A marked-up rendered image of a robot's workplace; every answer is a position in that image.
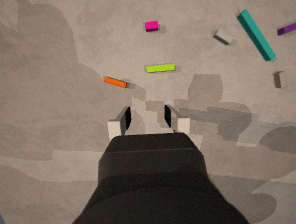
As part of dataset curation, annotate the turquoise rod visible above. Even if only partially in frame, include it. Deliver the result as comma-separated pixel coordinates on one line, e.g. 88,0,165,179
237,9,276,61

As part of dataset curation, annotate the lime green rod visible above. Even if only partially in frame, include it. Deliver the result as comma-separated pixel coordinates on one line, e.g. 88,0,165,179
146,64,175,73

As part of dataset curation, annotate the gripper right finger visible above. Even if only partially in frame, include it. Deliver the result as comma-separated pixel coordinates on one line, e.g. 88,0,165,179
165,105,190,137

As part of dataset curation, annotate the orange rod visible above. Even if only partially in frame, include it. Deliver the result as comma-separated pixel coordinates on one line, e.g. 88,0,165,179
104,77,127,88

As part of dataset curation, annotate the grey rod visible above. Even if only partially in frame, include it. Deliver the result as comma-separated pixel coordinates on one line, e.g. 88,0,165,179
213,29,233,45
273,71,286,88

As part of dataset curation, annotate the magenta rod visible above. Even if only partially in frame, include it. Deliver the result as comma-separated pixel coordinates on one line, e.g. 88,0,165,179
145,21,158,32

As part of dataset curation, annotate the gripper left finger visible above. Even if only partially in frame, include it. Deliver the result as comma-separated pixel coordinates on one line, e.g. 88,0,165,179
107,106,131,141

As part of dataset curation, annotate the purple rod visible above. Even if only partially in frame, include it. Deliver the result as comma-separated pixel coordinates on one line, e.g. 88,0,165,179
278,23,296,36

